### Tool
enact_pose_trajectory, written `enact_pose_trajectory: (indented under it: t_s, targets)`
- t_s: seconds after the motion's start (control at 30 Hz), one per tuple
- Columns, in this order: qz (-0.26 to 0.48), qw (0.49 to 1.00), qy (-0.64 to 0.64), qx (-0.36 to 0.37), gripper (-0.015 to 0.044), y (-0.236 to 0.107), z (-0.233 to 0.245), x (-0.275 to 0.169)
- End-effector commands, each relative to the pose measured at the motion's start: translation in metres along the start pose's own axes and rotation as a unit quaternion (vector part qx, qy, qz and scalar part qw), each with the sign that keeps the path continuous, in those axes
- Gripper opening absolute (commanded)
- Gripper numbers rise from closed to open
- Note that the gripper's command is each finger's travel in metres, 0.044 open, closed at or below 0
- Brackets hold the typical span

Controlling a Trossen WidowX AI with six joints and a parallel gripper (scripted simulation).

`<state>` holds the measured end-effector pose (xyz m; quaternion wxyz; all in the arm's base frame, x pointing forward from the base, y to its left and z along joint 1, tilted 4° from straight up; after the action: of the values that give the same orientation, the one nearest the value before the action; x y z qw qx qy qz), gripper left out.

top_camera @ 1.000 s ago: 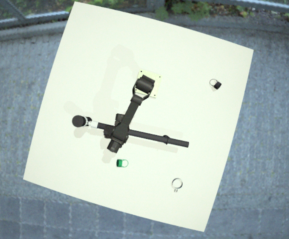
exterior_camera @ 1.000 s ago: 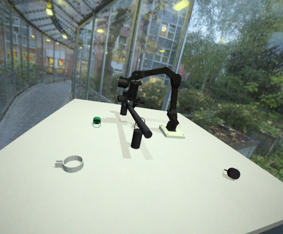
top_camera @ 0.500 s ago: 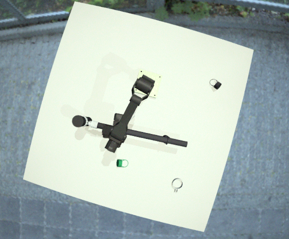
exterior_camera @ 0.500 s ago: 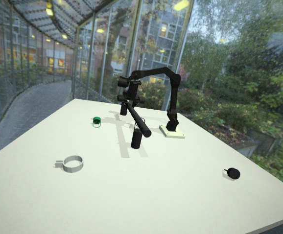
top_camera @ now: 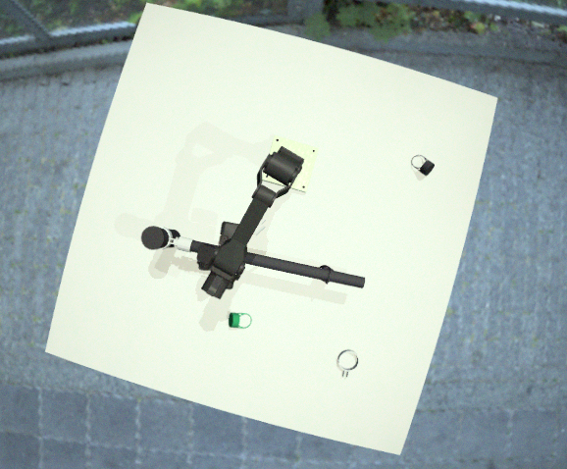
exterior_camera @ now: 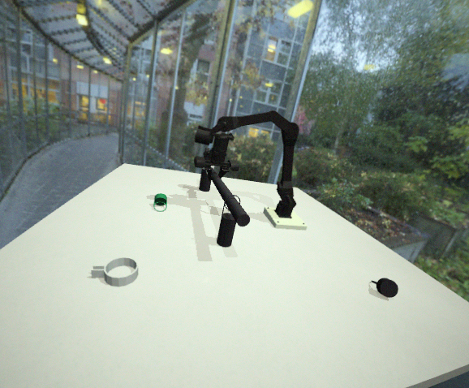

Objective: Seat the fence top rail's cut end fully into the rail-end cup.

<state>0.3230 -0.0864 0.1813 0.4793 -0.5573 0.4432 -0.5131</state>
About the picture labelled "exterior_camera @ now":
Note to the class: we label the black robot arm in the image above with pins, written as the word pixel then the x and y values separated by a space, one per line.
pixel 290 133

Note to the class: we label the grey metal ring clamp with tab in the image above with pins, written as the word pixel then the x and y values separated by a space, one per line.
pixel 101 271

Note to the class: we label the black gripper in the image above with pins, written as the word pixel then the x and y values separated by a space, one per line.
pixel 217 159

